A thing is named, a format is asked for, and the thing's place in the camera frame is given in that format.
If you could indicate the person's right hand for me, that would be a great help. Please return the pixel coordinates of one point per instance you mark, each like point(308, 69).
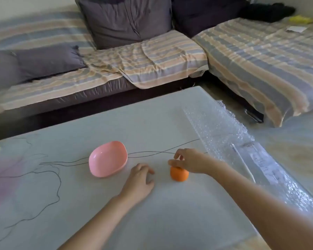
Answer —
point(195, 161)

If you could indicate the person's left hand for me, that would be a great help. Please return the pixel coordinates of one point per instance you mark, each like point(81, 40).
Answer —
point(137, 184)

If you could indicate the orange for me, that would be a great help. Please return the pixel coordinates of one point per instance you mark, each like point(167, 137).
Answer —
point(179, 175)

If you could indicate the pink plastic dish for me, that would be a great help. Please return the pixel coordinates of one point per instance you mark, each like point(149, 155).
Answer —
point(107, 160)

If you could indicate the person's right forearm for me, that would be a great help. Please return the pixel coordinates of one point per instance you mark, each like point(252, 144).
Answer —
point(263, 213)

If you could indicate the person's left forearm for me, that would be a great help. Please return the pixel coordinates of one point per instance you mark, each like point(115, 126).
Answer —
point(99, 226)

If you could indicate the clear bubble wrap sheet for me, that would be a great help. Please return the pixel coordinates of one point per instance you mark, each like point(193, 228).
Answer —
point(214, 122)

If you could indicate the thin white stick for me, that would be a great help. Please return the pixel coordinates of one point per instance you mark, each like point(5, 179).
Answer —
point(244, 165)

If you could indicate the clear plastic bag paper label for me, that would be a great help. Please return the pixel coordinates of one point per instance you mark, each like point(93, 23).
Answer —
point(266, 166)

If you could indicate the dark brown sofa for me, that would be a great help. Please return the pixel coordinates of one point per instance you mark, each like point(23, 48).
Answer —
point(80, 101)

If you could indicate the striped sofa sheet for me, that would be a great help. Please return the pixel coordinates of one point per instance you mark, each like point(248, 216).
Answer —
point(263, 54)
point(159, 57)

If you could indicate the dark purple cushion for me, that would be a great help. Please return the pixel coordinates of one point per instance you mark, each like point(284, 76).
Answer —
point(206, 15)

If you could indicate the grey flat pillow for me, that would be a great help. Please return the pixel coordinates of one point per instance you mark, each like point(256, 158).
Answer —
point(41, 62)

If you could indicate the grey upright cushion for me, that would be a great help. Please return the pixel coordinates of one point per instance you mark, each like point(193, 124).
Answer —
point(120, 20)

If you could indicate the black garment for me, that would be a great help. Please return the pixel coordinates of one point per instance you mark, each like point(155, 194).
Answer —
point(266, 11)

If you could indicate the white paper slip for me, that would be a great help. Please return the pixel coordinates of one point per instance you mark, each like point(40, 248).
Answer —
point(296, 29)

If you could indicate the yellow cloth item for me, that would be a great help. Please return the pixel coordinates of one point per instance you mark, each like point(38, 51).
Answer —
point(301, 19)

